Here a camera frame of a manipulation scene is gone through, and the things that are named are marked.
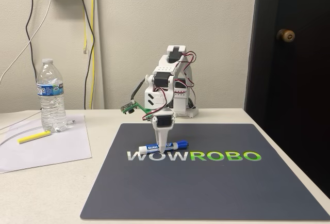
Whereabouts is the blue dry erase marker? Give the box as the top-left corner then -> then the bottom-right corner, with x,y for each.
138,139 -> 190,154

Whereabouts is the gray WOWROBO mat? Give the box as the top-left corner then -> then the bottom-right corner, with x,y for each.
79,123 -> 330,221

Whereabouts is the white paper sheet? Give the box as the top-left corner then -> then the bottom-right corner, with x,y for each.
0,114 -> 93,174

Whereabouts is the clear plastic water bottle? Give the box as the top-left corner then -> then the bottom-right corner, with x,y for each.
36,58 -> 68,133

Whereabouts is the yellow stick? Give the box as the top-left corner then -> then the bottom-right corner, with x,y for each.
17,130 -> 52,145

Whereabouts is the dark door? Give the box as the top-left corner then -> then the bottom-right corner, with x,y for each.
244,0 -> 330,199

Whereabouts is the brass door knob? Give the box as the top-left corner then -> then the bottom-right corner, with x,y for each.
276,28 -> 296,43

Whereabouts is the camera board on green mount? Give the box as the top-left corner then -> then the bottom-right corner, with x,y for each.
120,99 -> 153,117

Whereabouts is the gray camera cable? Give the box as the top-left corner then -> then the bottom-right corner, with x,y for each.
130,78 -> 146,104

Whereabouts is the black power cable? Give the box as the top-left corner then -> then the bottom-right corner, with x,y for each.
79,0 -> 96,110
25,0 -> 43,75

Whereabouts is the yellow cable with connector end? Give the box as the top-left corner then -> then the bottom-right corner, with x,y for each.
81,0 -> 89,54

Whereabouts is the white USB cable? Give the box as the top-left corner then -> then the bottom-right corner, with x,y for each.
0,110 -> 77,147

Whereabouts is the white charger cable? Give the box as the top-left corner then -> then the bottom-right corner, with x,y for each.
0,0 -> 56,85

